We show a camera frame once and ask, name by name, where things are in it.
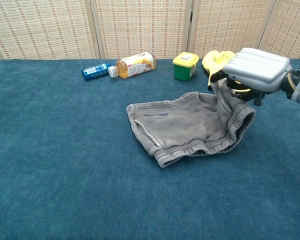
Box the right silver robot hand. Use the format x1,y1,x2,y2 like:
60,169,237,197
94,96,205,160
209,47,291,102

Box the grey shorts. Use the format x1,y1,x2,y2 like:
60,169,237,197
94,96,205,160
125,78,256,169

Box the small black clip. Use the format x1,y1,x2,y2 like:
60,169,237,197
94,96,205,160
252,92,266,107

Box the yellow glove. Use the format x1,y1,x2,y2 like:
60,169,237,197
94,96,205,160
201,50,252,92

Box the green tub with yellow lid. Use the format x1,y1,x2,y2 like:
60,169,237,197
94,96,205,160
172,51,200,82

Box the woven folding screen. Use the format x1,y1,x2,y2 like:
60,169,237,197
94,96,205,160
0,0,300,63

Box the tea bottle with white cap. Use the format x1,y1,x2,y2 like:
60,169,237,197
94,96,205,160
107,51,157,79

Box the blue drink can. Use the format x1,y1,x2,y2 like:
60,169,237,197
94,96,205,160
81,62,112,82

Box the blue carpet surface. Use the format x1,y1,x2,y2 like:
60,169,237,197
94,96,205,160
0,58,300,240

